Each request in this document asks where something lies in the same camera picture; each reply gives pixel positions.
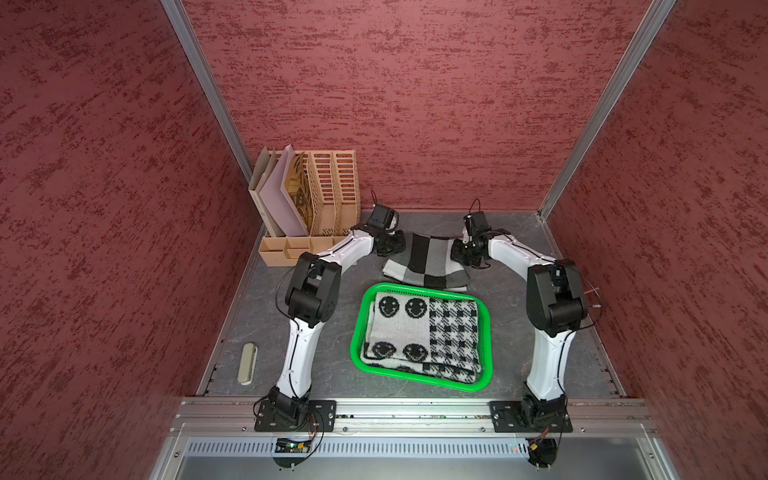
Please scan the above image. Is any grey black checked scarf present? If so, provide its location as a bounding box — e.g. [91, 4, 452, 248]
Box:
[382, 232, 470, 292]

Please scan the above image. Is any black white smiley scarf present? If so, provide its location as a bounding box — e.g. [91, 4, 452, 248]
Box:
[360, 292, 483, 385]

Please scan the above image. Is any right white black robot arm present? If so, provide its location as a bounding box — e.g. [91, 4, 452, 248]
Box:
[451, 211, 589, 429]

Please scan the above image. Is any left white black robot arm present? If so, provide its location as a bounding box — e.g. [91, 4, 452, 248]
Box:
[266, 204, 405, 427]

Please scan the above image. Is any green plastic basket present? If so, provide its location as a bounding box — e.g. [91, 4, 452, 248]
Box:
[350, 283, 494, 393]

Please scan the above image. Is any beige wooden file organizer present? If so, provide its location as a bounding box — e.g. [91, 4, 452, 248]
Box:
[248, 148, 361, 267]

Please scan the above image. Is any brown patterned book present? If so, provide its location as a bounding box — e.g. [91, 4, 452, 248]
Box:
[284, 153, 314, 235]

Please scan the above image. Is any lilac folder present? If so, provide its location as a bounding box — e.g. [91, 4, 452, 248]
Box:
[255, 145, 307, 237]

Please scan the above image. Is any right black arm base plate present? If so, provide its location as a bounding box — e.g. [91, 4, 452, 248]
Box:
[489, 397, 573, 434]

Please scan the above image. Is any beige oblong handle piece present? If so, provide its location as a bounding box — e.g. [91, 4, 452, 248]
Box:
[237, 342, 258, 386]

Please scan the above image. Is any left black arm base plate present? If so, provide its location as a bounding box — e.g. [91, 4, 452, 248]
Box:
[254, 399, 337, 434]

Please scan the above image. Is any aluminium front rail frame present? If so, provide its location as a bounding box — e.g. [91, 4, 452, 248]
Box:
[151, 397, 678, 479]

